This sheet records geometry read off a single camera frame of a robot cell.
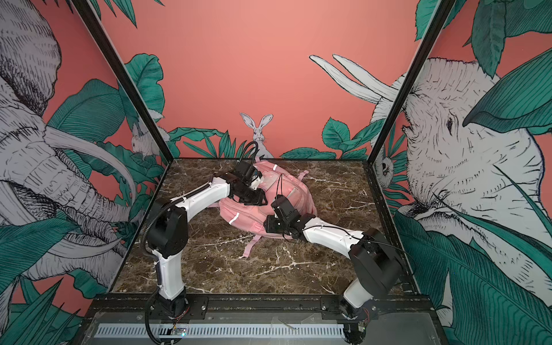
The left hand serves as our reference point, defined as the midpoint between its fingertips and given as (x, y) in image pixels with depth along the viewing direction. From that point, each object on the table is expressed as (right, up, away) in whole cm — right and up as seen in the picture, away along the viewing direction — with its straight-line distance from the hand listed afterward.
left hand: (265, 199), depth 90 cm
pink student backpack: (-7, -9, +2) cm, 12 cm away
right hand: (0, -9, -6) cm, 11 cm away
